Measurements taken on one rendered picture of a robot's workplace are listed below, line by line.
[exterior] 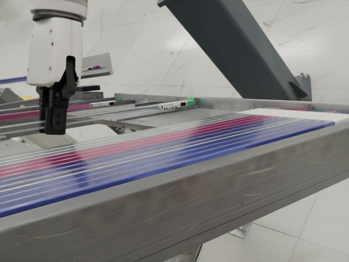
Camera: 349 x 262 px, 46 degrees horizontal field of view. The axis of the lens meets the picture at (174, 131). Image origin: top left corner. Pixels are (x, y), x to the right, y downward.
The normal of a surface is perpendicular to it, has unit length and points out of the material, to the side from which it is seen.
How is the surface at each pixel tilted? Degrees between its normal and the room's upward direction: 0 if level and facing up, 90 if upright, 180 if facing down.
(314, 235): 0
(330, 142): 90
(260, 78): 90
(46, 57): 32
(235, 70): 90
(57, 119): 90
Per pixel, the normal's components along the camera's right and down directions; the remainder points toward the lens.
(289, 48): -0.60, -0.56
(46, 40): -0.70, -0.04
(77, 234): 0.65, 0.10
